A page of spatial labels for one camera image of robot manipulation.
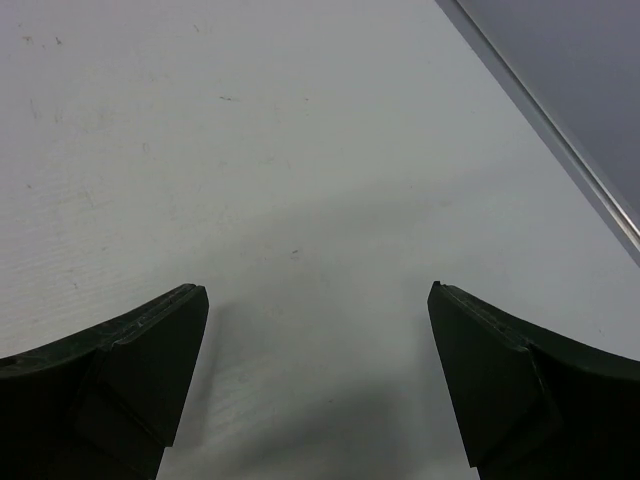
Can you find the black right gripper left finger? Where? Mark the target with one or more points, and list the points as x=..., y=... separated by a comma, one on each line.
x=105, y=402

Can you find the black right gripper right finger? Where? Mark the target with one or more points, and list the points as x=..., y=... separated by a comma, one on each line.
x=531, y=403

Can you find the aluminium table edge rail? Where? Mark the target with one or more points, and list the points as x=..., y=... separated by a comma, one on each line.
x=620, y=219

